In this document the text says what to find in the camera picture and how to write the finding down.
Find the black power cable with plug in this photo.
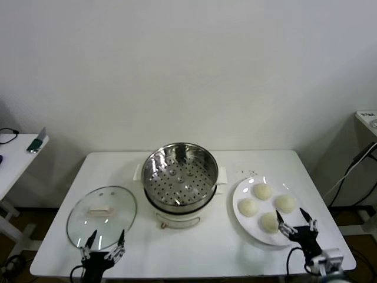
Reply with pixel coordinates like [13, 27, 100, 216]
[326, 141, 377, 207]

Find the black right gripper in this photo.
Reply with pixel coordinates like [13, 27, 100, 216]
[276, 208, 323, 260]

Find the glass lid with cream handle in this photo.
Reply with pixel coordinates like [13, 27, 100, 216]
[65, 185, 138, 251]

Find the white side table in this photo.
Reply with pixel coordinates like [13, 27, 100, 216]
[0, 133, 49, 245]

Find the green handled scraper tool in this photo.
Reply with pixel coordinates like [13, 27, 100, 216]
[26, 127, 49, 153]

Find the thin black cable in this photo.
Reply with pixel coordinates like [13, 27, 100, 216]
[0, 127, 20, 145]

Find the white power cable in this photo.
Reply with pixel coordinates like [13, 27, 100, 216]
[322, 146, 376, 200]

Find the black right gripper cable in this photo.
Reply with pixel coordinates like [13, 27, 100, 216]
[286, 246, 313, 277]

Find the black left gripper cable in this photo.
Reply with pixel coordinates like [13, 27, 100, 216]
[69, 264, 87, 283]

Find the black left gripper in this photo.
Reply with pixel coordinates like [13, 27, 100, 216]
[78, 229, 127, 283]

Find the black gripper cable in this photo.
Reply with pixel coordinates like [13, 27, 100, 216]
[286, 246, 313, 277]
[69, 264, 87, 283]

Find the white round plate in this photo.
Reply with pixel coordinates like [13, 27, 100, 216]
[232, 176, 308, 247]

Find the stainless steel steamer basket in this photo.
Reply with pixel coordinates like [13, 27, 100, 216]
[133, 142, 228, 213]

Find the cream electric cooker base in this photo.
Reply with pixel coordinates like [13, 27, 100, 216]
[143, 182, 224, 230]

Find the white steamed baozi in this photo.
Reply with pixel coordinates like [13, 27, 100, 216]
[253, 183, 272, 201]
[259, 212, 280, 235]
[275, 194, 296, 213]
[237, 198, 260, 218]

